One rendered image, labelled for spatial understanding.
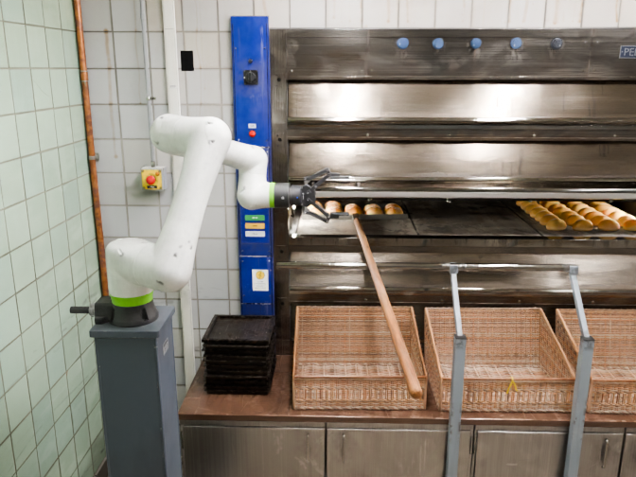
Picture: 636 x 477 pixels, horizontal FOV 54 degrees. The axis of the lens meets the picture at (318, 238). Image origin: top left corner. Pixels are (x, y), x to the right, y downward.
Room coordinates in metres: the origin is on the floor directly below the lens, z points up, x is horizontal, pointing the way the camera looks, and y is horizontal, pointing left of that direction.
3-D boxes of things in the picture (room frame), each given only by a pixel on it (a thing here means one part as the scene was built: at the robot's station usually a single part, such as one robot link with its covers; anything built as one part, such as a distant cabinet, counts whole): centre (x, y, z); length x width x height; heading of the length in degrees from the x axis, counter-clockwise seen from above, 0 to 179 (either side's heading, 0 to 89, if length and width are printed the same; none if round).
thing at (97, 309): (1.78, 0.62, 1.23); 0.26 x 0.15 x 0.06; 89
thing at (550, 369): (2.51, -0.77, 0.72); 0.56 x 0.49 x 0.28; 89
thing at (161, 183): (2.78, 0.74, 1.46); 0.10 x 0.07 x 0.10; 88
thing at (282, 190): (2.25, 0.13, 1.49); 0.12 x 0.06 x 0.09; 178
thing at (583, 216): (3.20, -1.36, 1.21); 0.61 x 0.48 x 0.06; 178
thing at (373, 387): (2.52, -0.17, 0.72); 0.56 x 0.49 x 0.28; 90
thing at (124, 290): (1.78, 0.55, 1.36); 0.16 x 0.13 x 0.19; 58
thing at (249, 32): (3.74, 0.26, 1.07); 1.93 x 0.16 x 2.15; 178
